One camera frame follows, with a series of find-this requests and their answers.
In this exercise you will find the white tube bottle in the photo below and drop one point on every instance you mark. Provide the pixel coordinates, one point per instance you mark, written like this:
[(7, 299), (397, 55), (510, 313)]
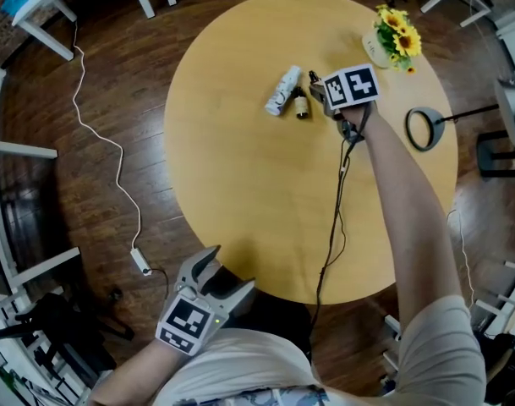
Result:
[(282, 91)]

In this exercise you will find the person's dark trousers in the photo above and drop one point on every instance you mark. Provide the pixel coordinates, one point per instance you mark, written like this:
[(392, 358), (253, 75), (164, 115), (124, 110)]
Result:
[(274, 319)]

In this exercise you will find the person's white printed T-shirt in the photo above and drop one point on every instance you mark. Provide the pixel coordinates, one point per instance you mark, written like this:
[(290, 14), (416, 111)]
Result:
[(443, 353)]

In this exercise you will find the white metal frame desk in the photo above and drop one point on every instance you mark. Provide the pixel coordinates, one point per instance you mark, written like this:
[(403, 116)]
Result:
[(24, 149)]

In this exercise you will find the round white table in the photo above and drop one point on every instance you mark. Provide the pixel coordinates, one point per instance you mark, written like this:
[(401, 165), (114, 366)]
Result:
[(502, 163)]

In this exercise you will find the black desk lamp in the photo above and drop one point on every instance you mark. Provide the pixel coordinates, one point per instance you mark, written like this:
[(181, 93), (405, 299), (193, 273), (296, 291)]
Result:
[(436, 127)]

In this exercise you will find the person's right forearm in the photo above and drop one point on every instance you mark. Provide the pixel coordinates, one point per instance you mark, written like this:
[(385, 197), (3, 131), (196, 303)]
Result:
[(409, 205)]

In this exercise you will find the person's left forearm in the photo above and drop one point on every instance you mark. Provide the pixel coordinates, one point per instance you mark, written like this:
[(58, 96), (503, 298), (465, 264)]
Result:
[(134, 374)]

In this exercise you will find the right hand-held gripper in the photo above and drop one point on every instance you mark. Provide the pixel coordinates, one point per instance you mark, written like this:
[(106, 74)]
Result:
[(350, 85)]

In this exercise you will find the sunflowers in white pot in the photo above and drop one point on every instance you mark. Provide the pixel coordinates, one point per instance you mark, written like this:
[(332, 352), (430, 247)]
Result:
[(396, 40)]

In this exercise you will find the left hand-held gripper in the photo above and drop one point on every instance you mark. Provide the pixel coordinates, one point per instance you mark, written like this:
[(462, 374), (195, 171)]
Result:
[(185, 319)]

